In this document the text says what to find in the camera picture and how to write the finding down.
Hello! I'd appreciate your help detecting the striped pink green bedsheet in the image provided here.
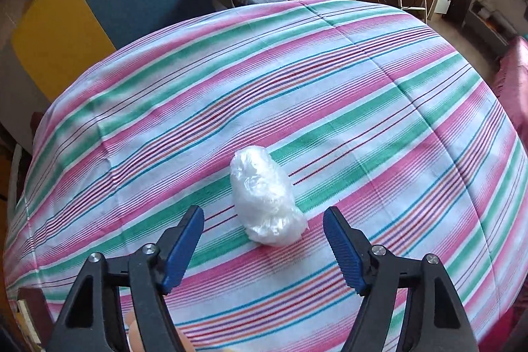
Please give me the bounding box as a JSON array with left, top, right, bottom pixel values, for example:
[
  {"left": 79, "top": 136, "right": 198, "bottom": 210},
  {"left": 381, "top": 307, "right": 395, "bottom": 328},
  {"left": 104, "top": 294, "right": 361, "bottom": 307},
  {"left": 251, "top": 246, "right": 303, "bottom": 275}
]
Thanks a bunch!
[{"left": 4, "top": 0, "right": 527, "bottom": 351}]

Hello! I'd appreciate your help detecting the white low shelf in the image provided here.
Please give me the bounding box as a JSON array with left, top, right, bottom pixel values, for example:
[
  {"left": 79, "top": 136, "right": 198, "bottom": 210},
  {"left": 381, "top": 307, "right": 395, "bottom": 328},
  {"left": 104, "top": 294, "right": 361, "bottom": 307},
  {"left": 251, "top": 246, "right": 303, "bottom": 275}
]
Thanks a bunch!
[{"left": 462, "top": 0, "right": 527, "bottom": 57}]

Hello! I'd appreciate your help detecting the peach capped white bottle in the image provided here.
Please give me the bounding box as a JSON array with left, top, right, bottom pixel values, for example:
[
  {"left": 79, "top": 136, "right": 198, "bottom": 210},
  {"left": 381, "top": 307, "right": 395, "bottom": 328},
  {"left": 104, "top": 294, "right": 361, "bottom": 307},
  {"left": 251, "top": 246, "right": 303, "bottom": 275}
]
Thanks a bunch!
[{"left": 124, "top": 310, "right": 195, "bottom": 351}]

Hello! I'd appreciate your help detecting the maroon gold storage box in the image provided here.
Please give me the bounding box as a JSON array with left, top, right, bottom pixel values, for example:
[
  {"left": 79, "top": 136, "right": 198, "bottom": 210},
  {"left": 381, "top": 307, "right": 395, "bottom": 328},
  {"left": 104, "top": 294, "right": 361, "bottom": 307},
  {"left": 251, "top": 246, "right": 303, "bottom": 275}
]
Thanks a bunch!
[{"left": 15, "top": 288, "right": 54, "bottom": 351}]

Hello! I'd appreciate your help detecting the white crumpled plastic bag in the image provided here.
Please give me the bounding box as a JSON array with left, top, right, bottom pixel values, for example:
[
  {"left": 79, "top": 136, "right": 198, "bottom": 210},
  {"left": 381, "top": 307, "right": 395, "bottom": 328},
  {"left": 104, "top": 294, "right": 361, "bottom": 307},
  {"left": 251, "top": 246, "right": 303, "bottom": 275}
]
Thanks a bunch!
[{"left": 230, "top": 145, "right": 308, "bottom": 246}]

